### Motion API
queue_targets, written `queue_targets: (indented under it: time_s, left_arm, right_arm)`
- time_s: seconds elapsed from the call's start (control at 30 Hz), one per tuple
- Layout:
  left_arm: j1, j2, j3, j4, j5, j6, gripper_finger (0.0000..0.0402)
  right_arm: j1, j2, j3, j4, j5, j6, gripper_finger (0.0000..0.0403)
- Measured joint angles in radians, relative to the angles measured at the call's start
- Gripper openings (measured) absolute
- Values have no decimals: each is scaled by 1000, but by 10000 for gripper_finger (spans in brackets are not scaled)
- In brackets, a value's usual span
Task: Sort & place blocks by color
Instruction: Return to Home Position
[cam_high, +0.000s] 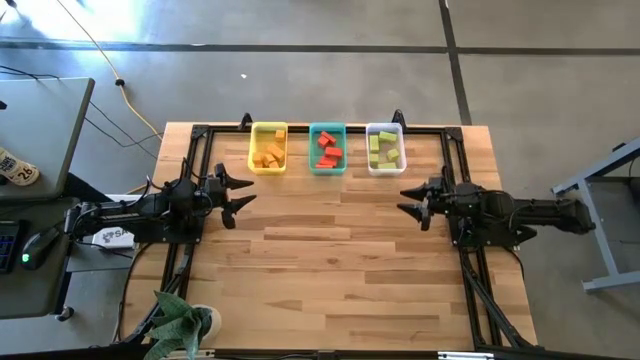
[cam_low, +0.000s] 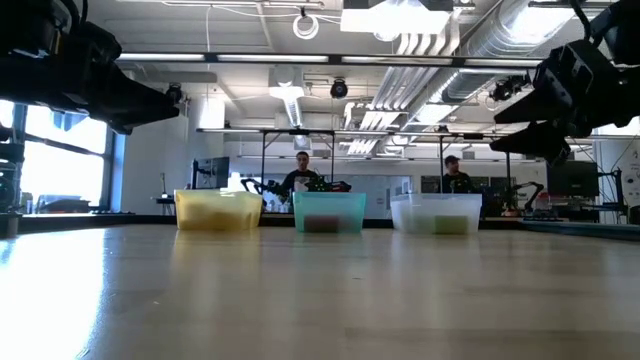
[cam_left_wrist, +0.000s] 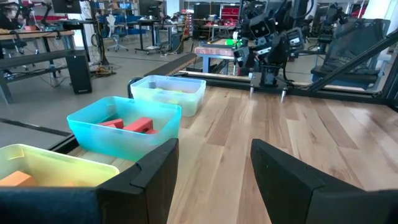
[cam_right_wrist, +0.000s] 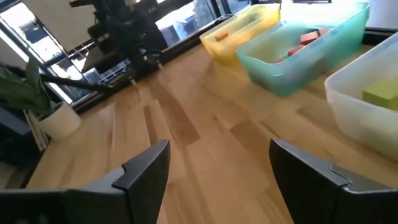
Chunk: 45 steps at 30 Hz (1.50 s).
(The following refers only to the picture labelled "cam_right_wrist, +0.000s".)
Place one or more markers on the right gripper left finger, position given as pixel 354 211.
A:
pixel 140 193

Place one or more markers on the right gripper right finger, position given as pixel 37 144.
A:
pixel 311 193

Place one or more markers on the green foam block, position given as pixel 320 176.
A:
pixel 381 95

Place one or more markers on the red foam block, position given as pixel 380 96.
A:
pixel 323 31
pixel 296 50

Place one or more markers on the orange foam block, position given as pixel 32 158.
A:
pixel 221 36

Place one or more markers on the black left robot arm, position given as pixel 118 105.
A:
pixel 130 37

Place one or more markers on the clear plastic bin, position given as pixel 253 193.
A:
pixel 351 118

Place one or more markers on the white plant pot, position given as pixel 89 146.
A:
pixel 60 123

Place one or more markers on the teal plastic bin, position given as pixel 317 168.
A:
pixel 295 74

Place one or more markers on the potted green plant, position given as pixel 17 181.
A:
pixel 21 93

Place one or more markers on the yellow plastic bin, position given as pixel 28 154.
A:
pixel 239 42

